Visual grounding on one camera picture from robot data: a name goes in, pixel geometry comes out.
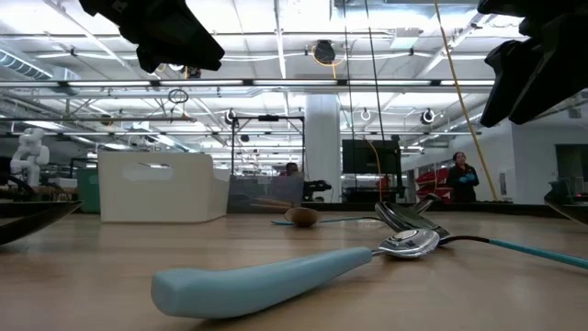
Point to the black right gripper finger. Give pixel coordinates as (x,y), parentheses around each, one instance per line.
(505,73)
(556,69)

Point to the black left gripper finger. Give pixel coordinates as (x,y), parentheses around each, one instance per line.
(184,41)

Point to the black background robot arm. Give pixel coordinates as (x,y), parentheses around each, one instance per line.
(319,186)

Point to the person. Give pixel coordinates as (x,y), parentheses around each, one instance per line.
(291,169)
(461,184)

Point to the red storage bin rack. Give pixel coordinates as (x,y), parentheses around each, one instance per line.
(432,179)

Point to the white plastic bin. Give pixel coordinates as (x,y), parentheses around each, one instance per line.
(184,193)

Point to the black monitor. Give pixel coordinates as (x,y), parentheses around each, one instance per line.
(363,156)

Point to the white building column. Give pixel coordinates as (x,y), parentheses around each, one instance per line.
(323,147)

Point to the teal plastic bin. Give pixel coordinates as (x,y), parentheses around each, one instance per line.
(88,188)

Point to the grey transparent plastic bin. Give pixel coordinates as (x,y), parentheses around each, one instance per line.
(280,193)

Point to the black station frame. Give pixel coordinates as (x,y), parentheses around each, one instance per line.
(268,118)

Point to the black aluminium table frame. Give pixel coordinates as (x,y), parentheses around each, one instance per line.
(505,208)

